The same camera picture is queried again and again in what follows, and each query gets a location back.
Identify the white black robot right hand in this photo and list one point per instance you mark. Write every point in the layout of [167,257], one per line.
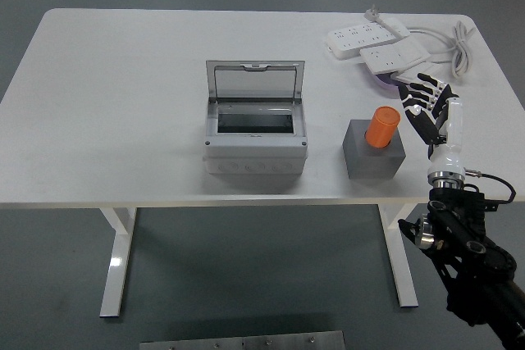
[449,153]

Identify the orange cylinder battery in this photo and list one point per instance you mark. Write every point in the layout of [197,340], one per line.
[381,128]

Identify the transparent hinged box lid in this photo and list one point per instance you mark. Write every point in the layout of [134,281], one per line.
[254,83]

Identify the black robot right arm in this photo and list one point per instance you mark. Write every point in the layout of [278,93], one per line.
[463,227]

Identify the grey cube holder block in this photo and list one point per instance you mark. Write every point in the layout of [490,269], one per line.
[369,163]

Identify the small white socket panel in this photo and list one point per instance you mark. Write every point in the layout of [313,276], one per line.
[422,71]

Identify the purple round dish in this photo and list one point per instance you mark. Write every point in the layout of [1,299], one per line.
[383,81]

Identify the wide white power strip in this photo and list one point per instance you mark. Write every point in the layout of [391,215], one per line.
[389,57]

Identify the white table leg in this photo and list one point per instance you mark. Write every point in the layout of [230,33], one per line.
[117,268]
[400,276]

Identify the narrow white power strip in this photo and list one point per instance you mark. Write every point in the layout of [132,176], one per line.
[395,27]

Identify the long white power strip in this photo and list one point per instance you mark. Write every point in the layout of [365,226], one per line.
[352,38]

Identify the white power plug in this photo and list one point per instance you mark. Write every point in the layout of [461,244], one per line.
[372,15]

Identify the grey electrical enclosure box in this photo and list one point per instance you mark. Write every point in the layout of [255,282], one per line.
[254,143]

